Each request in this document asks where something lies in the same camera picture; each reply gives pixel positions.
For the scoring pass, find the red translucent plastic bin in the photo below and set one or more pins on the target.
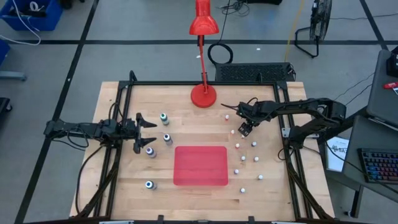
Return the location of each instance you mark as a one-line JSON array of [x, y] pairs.
[[200, 166]]

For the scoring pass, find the blue box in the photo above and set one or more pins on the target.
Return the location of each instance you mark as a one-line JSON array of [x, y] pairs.
[[3, 51]]

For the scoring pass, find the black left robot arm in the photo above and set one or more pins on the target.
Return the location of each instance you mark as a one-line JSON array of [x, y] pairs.
[[62, 127]]

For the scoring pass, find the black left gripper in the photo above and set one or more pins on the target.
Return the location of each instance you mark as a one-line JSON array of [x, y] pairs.
[[138, 134]]

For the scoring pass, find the grey side desk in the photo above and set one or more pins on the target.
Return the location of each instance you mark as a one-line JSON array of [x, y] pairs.
[[382, 99]]

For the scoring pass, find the small red food coloring bottle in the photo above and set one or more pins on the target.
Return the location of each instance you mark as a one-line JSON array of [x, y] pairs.
[[227, 117]]

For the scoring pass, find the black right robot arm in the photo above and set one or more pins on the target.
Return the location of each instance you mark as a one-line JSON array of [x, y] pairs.
[[295, 107]]

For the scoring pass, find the black perforated case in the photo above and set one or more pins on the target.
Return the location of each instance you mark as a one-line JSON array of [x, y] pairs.
[[248, 72]]

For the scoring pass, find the black floor fan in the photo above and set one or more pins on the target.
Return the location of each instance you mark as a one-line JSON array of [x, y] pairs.
[[320, 18]]

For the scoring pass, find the grey metal foot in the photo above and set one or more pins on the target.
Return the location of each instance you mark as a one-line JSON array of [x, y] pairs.
[[12, 75]]

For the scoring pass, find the small orange food coloring bottle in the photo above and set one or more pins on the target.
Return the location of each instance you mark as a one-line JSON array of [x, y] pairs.
[[237, 145]]

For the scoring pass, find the black desk device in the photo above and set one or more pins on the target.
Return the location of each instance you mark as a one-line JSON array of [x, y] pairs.
[[393, 62]]

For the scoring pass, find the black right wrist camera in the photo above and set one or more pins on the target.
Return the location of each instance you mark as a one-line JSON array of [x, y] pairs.
[[245, 129]]

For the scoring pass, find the white paper sheet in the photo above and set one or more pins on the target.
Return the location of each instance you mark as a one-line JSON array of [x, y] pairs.
[[337, 155]]

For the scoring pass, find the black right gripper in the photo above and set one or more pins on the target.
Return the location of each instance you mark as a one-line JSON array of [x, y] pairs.
[[250, 110]]

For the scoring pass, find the large black food coloring bottle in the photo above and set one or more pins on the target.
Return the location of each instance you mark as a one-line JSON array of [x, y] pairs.
[[168, 139]]

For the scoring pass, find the backlit black keyboard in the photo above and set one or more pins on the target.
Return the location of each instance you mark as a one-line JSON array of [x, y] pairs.
[[379, 165]]

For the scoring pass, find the large purple food coloring bottle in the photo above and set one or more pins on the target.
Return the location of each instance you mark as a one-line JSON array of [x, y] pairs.
[[151, 152]]

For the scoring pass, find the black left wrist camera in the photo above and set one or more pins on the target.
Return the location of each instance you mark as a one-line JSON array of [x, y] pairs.
[[129, 129]]

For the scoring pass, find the red desk lamp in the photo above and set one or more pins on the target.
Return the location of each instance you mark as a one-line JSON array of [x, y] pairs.
[[203, 96]]

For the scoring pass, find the black aluminium table frame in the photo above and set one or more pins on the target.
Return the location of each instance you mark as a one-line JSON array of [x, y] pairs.
[[202, 83]]

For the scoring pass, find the red marker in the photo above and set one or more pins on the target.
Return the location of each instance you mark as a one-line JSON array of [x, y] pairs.
[[390, 85]]

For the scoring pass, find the large blue-capped food coloring bottle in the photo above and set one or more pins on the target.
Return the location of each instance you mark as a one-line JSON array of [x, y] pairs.
[[150, 185]]

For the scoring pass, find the blue storage bin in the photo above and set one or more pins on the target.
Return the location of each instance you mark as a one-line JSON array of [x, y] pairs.
[[46, 21]]

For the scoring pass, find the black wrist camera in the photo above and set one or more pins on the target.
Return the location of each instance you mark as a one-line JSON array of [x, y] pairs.
[[245, 129], [129, 129]]

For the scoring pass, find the large green-capped food coloring bottle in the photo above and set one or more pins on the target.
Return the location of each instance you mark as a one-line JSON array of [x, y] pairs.
[[164, 119]]

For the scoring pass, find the black chair base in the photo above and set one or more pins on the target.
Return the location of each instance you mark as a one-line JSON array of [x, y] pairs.
[[4, 107]]

